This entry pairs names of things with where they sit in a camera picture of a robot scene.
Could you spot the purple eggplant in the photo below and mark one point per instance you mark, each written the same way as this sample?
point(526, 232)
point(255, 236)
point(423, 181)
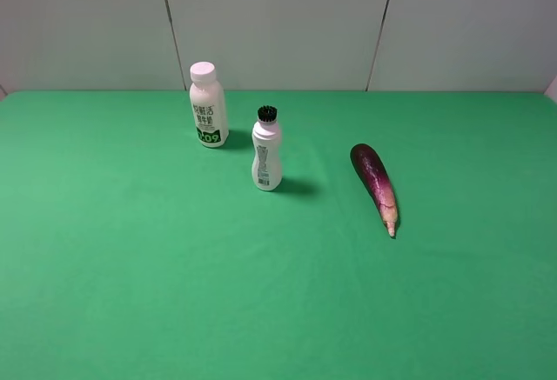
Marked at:
point(373, 175)

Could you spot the white bottle with black brush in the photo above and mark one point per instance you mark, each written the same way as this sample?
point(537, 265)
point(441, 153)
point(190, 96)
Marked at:
point(267, 137)

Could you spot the white milk bottle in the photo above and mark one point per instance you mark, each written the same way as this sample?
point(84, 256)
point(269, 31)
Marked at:
point(208, 105)

